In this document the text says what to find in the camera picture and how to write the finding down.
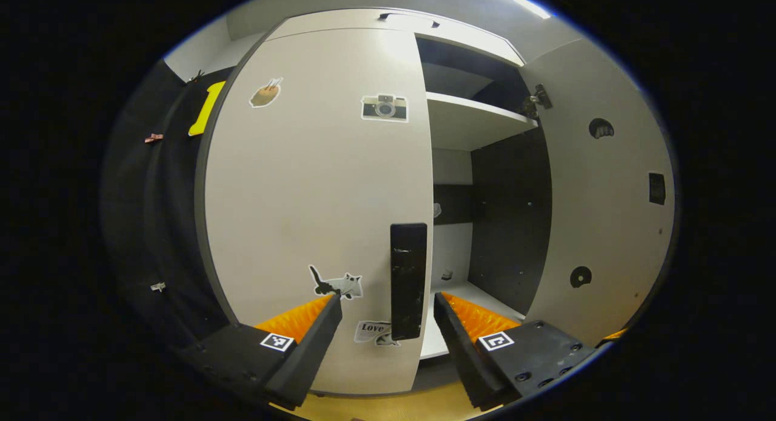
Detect black door handle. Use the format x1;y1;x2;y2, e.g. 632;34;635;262
390;223;428;341

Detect grey cabinet door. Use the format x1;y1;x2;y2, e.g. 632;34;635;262
195;27;436;396
520;39;677;349

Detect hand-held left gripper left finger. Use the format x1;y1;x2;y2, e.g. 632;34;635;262
176;294;343;411

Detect black backdrop cloth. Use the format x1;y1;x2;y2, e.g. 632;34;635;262
100;60;243;349

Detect grey double-door shoe cabinet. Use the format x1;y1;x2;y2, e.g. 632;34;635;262
267;8;554;392

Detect metal door hinge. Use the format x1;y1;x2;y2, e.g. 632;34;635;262
518;84;554;120

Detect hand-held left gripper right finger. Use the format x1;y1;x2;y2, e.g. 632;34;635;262
433;291;601;411

